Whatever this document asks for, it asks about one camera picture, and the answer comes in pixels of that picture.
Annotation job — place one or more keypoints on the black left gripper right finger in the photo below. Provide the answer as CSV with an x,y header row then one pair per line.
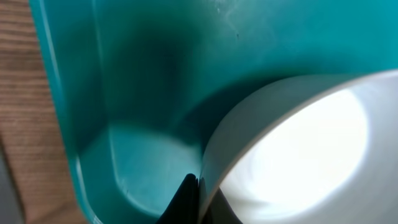
x,y
219,211

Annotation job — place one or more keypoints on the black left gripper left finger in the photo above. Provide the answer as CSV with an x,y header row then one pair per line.
x,y
183,208

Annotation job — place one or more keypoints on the small white bowl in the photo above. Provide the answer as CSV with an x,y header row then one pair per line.
x,y
308,149

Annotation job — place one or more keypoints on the teal plastic tray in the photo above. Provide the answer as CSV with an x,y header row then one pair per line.
x,y
140,86

